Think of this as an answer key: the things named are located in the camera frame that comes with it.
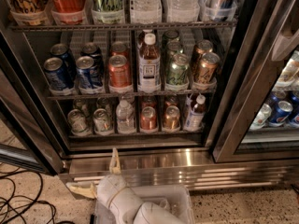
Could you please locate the green lacroix can top shelf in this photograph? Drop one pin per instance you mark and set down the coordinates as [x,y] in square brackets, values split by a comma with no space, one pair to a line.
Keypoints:
[108,11]

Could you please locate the green 7up can left rear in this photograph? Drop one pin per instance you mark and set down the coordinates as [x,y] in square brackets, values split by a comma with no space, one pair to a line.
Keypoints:
[82,105]

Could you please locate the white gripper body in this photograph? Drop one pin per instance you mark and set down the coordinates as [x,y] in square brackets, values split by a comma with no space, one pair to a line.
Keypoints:
[107,187]

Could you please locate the pure leaf tea bottle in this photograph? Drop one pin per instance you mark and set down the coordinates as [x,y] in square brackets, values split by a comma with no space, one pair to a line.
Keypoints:
[149,64]

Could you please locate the orange soda can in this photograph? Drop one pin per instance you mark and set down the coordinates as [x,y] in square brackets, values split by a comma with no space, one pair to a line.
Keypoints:
[148,118]
[148,101]
[119,48]
[119,71]

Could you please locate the gold soda can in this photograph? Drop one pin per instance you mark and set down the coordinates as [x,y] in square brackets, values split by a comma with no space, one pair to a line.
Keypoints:
[171,117]
[170,100]

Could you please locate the green lacroix can middle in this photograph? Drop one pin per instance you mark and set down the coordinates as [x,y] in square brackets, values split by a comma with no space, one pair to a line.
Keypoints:
[172,48]

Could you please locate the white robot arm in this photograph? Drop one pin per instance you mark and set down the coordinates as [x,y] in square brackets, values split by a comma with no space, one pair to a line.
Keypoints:
[154,213]

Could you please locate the green lacroix can front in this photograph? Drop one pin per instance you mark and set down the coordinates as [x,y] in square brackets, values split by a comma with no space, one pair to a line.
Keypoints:
[177,70]

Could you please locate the orange soda can bottom rear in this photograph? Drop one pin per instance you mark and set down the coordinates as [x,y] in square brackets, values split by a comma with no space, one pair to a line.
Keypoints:
[148,101]

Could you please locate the steel fridge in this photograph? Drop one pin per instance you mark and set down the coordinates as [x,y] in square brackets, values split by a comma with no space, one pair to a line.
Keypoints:
[148,158]

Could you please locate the gold soda can bottom rear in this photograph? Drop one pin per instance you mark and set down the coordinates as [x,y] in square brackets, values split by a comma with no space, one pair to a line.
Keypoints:
[170,100]

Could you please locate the pepsi can right compartment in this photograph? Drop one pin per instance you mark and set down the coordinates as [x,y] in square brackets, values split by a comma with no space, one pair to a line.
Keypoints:
[281,111]

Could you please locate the blue pepsi can left rear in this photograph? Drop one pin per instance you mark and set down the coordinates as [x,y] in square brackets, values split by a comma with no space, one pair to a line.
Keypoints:
[63,52]

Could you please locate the blue pepsi can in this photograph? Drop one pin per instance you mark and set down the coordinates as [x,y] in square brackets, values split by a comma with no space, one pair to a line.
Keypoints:
[88,73]
[57,74]
[92,50]
[63,52]

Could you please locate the clear plastic bin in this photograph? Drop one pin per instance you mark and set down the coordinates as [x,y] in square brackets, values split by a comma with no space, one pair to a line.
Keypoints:
[174,198]

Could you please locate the gold lacroix can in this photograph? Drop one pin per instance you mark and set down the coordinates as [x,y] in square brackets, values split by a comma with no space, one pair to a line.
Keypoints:
[200,48]
[206,68]

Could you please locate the gold soda can bottom front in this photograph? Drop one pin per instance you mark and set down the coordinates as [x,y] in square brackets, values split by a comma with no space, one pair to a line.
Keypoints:
[171,117]

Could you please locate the clear water bottle top left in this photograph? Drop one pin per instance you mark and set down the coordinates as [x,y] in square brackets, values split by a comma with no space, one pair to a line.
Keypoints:
[145,11]

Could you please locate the green 7up can left front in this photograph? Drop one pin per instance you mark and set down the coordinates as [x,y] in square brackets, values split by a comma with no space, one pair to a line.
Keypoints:
[77,120]

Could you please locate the red coca cola can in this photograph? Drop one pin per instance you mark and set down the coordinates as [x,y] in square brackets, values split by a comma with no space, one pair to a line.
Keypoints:
[68,11]

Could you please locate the tea bottle bottom shelf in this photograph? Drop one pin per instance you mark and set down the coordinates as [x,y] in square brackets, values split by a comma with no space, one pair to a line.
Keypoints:
[195,109]

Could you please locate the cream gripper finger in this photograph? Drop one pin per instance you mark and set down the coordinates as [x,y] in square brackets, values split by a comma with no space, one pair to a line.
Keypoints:
[88,191]
[115,165]

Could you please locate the clear water bottle bottom shelf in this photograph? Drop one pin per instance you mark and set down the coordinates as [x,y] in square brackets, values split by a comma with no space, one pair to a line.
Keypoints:
[125,117]

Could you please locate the orange lacroix can top shelf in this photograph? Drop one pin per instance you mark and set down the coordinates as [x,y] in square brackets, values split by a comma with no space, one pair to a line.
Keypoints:
[26,0]

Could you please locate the orange soda can middle front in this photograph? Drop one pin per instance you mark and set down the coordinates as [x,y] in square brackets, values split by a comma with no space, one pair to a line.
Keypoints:
[119,71]

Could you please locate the clear water bottle top right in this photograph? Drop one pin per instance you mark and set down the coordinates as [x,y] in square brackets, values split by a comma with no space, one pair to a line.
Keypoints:
[181,10]

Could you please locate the white can right compartment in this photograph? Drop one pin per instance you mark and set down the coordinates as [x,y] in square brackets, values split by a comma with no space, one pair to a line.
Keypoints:
[262,116]

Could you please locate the blue pepsi can left front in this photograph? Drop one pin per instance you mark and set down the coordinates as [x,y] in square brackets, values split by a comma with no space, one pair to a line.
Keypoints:
[57,74]

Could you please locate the green lacroix can rear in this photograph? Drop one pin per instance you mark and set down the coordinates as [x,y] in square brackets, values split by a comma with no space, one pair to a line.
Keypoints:
[170,35]

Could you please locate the right glass fridge door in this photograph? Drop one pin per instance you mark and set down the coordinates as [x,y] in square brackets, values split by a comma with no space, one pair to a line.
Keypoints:
[248,78]

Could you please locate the blue can right far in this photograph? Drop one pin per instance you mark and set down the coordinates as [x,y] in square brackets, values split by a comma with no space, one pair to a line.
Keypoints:
[293,118]

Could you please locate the orange soda can middle rear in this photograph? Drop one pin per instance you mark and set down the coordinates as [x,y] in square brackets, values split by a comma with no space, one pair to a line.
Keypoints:
[119,48]

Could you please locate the open left fridge door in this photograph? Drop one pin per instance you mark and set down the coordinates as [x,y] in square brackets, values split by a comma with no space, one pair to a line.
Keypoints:
[20,115]

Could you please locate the orange soda can bottom front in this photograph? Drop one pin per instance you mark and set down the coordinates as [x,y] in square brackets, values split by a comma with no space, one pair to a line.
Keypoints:
[148,118]

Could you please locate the gold lacroix can front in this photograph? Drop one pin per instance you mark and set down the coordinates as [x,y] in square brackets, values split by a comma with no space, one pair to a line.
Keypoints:
[206,68]

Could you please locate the fridge door handle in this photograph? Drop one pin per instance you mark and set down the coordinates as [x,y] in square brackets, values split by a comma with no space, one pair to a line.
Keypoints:
[285,43]

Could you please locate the gold lacroix can rear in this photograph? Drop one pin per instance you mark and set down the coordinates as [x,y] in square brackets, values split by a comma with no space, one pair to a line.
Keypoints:
[200,48]

